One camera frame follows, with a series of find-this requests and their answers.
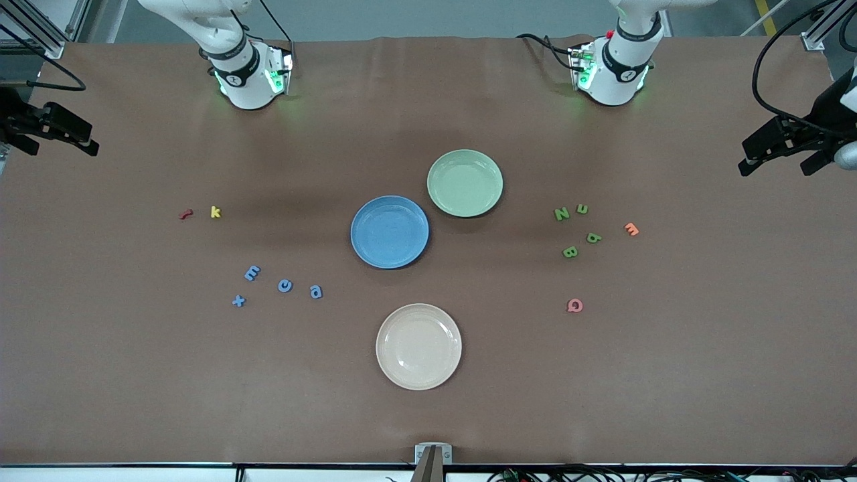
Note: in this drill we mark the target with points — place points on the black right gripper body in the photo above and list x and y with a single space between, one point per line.
15 117

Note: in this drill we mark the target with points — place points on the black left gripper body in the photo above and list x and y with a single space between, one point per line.
818 122

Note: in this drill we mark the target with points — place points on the green letter N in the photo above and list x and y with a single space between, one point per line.
561 214

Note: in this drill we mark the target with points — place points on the green capital letter B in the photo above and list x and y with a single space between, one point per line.
570 252

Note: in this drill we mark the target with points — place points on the blue letter E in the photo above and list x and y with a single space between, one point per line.
252 273

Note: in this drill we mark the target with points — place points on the blue letter c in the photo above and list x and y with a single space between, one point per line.
280 286

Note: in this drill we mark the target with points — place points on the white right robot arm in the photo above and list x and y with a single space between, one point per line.
248 87

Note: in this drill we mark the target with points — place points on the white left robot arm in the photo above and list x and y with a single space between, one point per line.
612 84

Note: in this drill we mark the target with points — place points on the pink letter Q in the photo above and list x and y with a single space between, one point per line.
570 306

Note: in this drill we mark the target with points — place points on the brown table cover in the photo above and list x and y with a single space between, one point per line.
201 375

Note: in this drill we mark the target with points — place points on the green plate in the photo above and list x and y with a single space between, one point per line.
464 183

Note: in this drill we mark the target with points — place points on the blue plate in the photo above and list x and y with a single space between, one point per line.
390 232

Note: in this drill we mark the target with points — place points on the beige plate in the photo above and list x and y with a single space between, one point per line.
418 347

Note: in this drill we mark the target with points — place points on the aluminium frame post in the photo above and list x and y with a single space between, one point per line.
813 41
53 48

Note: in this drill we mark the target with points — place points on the white table edge rail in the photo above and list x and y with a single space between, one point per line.
134 475

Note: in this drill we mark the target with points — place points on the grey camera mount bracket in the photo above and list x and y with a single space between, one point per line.
420 454

